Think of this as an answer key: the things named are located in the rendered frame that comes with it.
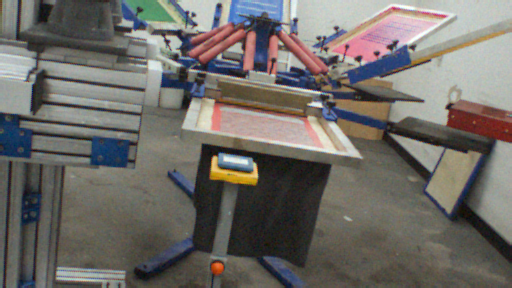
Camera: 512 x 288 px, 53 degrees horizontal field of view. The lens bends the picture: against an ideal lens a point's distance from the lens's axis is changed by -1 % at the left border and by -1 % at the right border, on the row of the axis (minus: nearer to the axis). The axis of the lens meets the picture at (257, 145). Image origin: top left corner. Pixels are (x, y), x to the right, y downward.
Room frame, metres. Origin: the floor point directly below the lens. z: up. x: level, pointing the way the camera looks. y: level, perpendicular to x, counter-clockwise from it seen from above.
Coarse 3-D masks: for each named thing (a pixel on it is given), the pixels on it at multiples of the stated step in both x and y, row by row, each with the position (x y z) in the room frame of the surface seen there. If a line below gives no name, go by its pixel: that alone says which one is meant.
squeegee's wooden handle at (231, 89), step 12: (228, 84) 2.13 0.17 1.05; (240, 84) 2.14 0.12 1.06; (228, 96) 2.13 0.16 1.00; (240, 96) 2.14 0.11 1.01; (252, 96) 2.14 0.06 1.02; (264, 96) 2.15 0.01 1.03; (276, 96) 2.15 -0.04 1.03; (288, 96) 2.16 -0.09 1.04; (300, 96) 2.17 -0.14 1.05; (312, 96) 2.17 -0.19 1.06; (300, 108) 2.17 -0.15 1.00
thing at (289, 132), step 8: (264, 112) 2.16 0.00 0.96; (264, 120) 2.01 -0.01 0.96; (272, 120) 2.04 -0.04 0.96; (304, 120) 2.15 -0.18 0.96; (272, 128) 1.90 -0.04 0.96; (280, 128) 1.93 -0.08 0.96; (288, 128) 1.95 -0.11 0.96; (296, 128) 1.98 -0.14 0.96; (304, 128) 2.00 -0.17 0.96; (312, 128) 2.04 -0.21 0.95; (272, 136) 1.78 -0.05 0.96; (280, 136) 1.80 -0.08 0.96; (288, 136) 1.83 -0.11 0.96; (296, 136) 1.85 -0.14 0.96; (304, 136) 1.87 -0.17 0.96; (312, 136) 1.90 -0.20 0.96; (304, 144) 1.76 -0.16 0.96; (312, 144) 1.78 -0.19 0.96; (320, 144) 1.80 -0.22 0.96
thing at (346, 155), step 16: (192, 112) 1.77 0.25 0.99; (192, 128) 1.56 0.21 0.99; (336, 128) 1.96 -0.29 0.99; (224, 144) 1.55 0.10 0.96; (240, 144) 1.55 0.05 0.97; (256, 144) 1.56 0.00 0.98; (272, 144) 1.56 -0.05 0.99; (288, 144) 1.58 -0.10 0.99; (336, 144) 1.81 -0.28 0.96; (352, 144) 1.74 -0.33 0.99; (320, 160) 1.58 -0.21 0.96; (336, 160) 1.59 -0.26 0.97; (352, 160) 1.59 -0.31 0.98
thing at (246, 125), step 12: (216, 108) 2.06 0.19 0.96; (240, 108) 2.15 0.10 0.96; (216, 120) 1.86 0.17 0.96; (228, 120) 1.89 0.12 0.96; (240, 120) 1.93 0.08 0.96; (252, 120) 1.97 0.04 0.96; (228, 132) 1.72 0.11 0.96; (240, 132) 1.75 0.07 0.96; (252, 132) 1.78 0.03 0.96; (264, 132) 1.82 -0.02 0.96
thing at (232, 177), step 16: (224, 176) 1.31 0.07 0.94; (240, 176) 1.32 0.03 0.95; (256, 176) 1.33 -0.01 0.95; (224, 192) 1.36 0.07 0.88; (224, 208) 1.36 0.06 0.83; (224, 224) 1.36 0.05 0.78; (224, 240) 1.36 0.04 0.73; (224, 256) 1.36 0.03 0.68; (208, 272) 1.39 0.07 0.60; (224, 272) 1.35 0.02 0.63
